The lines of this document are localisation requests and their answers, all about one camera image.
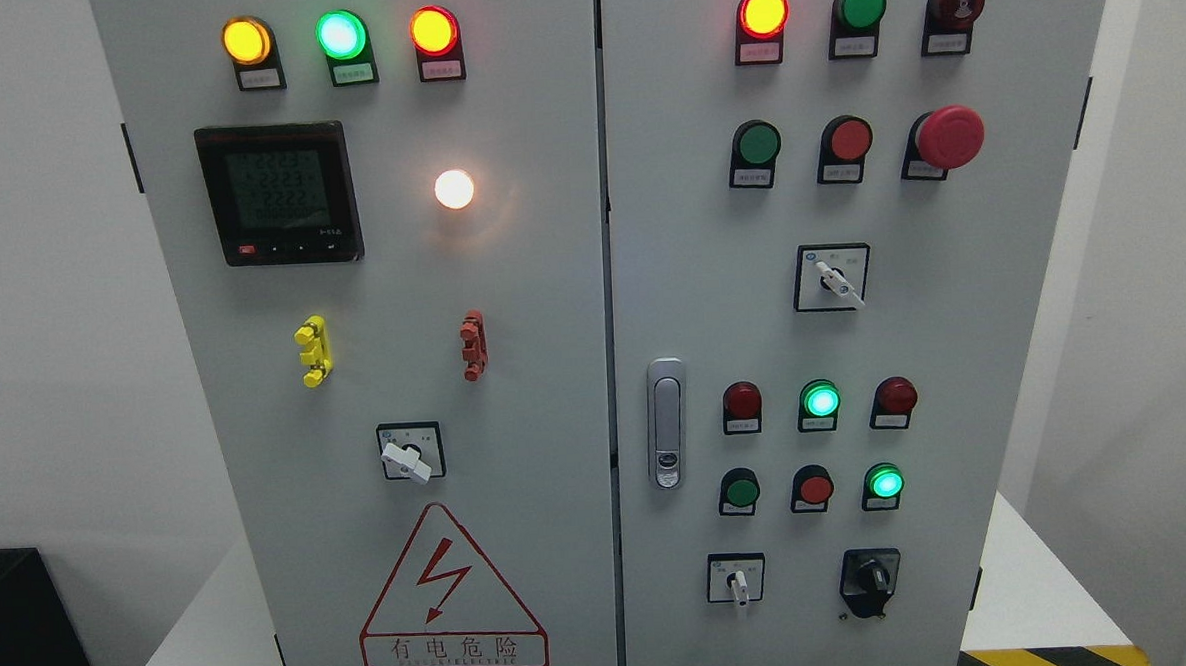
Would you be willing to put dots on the grey right cabinet door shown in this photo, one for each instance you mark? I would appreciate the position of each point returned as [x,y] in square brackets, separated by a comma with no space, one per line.
[707,274]

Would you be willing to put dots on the black digital power meter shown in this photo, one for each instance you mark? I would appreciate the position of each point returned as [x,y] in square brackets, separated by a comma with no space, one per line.
[281,194]

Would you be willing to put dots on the green lit lamp lower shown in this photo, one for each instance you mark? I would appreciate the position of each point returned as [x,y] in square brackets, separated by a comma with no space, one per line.
[882,487]

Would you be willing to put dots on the red lit lamp right door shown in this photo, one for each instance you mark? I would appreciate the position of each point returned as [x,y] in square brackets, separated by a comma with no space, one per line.
[759,34]

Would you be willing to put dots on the white platform with hazard stripes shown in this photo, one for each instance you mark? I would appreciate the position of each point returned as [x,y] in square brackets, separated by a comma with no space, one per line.
[1030,611]

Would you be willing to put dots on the dark red lamp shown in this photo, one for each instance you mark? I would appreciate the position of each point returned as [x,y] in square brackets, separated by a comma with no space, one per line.
[893,404]
[741,407]

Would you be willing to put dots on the yellow terminal connector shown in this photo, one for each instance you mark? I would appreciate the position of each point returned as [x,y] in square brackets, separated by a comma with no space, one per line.
[315,351]

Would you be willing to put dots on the green push button lower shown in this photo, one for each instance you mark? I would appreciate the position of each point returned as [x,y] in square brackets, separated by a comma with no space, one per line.
[738,493]

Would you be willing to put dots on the green unlit lamp top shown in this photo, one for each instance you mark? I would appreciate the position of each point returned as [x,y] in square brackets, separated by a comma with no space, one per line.
[855,28]

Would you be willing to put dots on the red push button upper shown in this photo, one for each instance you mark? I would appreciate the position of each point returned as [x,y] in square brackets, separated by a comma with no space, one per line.
[845,143]

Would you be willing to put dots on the red push button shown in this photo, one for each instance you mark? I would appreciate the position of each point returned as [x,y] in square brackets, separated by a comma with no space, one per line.
[811,490]
[845,143]

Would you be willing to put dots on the red mushroom emergency stop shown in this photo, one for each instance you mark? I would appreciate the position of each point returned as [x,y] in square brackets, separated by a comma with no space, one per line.
[946,138]

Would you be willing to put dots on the red terminal connector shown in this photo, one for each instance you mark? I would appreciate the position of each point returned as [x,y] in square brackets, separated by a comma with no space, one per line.
[474,352]

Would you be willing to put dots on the black rotary knob switch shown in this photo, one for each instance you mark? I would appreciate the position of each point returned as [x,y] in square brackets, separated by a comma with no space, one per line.
[868,580]

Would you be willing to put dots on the green lit indicator lamp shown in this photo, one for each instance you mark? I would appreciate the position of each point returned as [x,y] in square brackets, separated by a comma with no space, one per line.
[344,39]

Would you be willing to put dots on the white-handled selector switch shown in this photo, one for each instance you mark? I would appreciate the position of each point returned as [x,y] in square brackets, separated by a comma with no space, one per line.
[831,277]
[735,578]
[411,450]

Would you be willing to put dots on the dark red lamp left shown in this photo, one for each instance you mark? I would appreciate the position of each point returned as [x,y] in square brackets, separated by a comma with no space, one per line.
[741,407]

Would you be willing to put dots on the red electric hazard warning sticker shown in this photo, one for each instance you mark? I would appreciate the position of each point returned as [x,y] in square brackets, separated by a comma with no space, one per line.
[445,604]

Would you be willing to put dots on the grey left cabinet door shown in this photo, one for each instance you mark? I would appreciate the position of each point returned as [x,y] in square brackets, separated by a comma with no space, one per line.
[527,446]

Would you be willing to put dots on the red push button lower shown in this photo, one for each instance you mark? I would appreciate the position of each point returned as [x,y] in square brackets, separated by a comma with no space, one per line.
[811,490]

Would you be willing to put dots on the grey cabinet door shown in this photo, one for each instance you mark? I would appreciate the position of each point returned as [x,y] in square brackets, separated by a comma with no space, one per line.
[707,274]
[527,446]

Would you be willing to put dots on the white glowing indicator lamp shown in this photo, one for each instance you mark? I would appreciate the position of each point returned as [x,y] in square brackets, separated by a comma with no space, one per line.
[454,189]

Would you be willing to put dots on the white-handled selector switch left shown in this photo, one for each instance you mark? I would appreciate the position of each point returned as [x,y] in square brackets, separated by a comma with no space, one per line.
[411,450]

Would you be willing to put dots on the dark red lamp right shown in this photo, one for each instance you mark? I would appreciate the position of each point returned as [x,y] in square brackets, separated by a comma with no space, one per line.
[893,404]

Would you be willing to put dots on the green push button upper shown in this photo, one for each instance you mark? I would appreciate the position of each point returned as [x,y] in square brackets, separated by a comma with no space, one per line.
[754,150]

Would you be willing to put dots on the red-ringed lit indicator lamp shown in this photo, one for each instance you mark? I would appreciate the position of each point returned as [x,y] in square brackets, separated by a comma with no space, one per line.
[436,36]

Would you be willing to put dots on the white-handled selector switch lower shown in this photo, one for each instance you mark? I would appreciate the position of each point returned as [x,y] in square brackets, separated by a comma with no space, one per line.
[735,578]

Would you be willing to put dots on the green lit lamp middle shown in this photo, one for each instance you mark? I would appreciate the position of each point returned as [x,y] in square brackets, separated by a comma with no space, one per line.
[819,406]

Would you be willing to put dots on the white-handled selector switch upper right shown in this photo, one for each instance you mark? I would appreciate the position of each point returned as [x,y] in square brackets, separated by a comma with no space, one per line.
[831,277]

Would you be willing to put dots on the silver door latch handle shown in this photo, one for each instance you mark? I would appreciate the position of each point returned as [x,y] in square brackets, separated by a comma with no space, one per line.
[665,407]

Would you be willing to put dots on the dark red buzzer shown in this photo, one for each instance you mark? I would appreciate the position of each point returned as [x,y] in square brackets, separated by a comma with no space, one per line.
[949,27]

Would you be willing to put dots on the yellow indicator lamp top left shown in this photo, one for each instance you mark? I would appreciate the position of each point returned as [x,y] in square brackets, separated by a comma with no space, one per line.
[252,47]

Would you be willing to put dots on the green push button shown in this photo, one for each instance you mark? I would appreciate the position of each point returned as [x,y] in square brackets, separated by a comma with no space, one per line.
[738,493]
[754,150]

